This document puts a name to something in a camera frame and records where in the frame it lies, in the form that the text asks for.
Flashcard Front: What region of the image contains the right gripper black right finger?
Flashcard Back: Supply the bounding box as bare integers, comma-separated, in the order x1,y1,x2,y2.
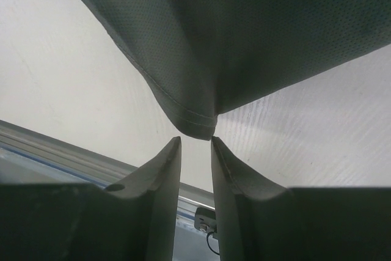
211,137,390,260

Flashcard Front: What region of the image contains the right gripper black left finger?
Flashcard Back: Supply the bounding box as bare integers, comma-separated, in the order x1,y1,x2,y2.
1,137,181,260

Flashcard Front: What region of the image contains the grey t shirt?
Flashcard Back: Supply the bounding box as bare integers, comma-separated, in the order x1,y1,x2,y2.
81,0,390,141

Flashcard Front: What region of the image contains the aluminium mounting rail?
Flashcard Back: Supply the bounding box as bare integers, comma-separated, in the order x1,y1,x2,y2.
0,119,216,213

